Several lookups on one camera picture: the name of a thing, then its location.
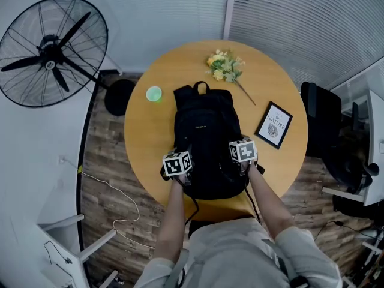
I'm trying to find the thin black desk cable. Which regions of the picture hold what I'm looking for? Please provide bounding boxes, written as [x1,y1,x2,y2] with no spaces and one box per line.
[43,240,73,265]

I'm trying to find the black framed picture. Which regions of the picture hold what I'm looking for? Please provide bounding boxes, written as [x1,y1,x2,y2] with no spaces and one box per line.
[254,101,294,151]

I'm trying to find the green cup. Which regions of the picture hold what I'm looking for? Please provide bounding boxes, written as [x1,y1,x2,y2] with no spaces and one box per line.
[145,86,163,104]

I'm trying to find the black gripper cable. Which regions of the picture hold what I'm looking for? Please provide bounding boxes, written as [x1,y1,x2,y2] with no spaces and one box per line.
[179,184,201,225]

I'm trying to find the black standing fan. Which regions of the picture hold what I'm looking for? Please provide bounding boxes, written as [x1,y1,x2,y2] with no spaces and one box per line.
[0,0,137,118]

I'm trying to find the person's right forearm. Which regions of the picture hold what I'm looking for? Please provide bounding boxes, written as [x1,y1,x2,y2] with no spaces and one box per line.
[247,162,296,241]

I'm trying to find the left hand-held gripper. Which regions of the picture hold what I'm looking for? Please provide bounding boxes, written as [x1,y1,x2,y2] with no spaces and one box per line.
[161,149,194,187]

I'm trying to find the black floor cable with adapter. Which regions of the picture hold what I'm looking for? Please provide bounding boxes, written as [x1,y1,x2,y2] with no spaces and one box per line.
[313,220,379,243]

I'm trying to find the person's left forearm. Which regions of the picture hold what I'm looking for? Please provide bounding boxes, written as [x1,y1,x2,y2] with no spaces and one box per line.
[152,175,188,264]

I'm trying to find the round wooden table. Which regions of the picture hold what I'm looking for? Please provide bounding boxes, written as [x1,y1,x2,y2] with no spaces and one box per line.
[124,40,310,223]

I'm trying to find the white floor cable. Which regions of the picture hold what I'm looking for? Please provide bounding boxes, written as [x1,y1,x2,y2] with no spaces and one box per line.
[61,159,157,250]

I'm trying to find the person's grey shirt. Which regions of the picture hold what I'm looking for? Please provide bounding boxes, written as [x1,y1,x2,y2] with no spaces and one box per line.
[134,217,343,288]

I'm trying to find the person's black trousers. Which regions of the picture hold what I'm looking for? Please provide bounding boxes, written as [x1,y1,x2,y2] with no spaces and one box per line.
[188,219,217,238]

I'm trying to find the black office chair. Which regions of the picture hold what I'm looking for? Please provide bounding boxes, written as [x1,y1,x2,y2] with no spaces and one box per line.
[299,82,380,196]

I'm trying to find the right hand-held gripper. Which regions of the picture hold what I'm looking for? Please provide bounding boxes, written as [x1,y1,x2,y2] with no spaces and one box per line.
[228,135,259,177]

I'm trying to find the black backpack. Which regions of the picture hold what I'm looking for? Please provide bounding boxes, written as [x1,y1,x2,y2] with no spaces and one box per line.
[160,80,266,201]

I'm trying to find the white desk with crossbars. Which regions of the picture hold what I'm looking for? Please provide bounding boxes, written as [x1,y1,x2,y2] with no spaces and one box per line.
[35,213,119,288]

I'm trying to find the yellow flower bouquet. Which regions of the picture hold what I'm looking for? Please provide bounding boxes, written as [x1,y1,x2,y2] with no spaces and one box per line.
[205,49,257,106]

